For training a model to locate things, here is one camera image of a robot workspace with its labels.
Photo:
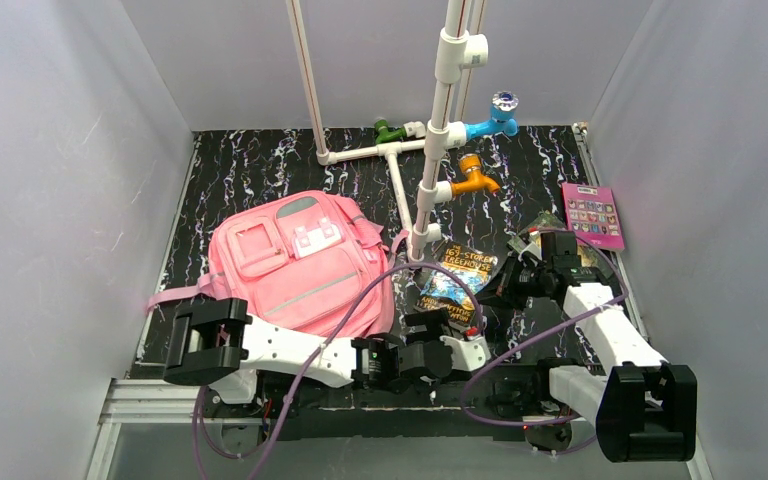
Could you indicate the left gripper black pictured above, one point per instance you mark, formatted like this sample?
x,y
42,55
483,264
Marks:
x,y
438,324

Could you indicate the dark treehouse book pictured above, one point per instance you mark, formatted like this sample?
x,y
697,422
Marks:
x,y
439,291

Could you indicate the pink student backpack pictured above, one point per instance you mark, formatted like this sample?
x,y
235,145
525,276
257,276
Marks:
x,y
299,262

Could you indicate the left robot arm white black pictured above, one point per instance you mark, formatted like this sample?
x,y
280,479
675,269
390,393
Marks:
x,y
220,345

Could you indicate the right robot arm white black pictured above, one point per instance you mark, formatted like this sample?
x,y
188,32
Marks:
x,y
644,408

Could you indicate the green cover book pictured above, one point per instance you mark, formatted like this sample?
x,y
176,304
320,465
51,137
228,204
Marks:
x,y
590,257

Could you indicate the pink small book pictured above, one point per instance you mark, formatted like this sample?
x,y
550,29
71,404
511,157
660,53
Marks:
x,y
591,212

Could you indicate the orange tap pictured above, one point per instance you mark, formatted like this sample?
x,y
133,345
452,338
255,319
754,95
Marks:
x,y
475,180

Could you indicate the blue tap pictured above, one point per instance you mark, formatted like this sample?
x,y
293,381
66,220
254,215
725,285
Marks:
x,y
503,107

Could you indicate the green pipe valve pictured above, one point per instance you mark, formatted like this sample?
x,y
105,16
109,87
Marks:
x,y
384,133

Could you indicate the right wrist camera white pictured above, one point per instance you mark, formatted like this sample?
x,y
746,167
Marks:
x,y
526,243

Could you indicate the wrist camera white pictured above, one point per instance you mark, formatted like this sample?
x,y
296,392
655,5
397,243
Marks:
x,y
469,353
526,243

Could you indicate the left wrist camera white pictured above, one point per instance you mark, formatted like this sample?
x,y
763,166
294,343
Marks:
x,y
469,353

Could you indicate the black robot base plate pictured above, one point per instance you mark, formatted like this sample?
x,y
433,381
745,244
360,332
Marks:
x,y
507,405

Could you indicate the white PVC pipe frame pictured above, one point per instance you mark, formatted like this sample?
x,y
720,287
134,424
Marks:
x,y
457,50

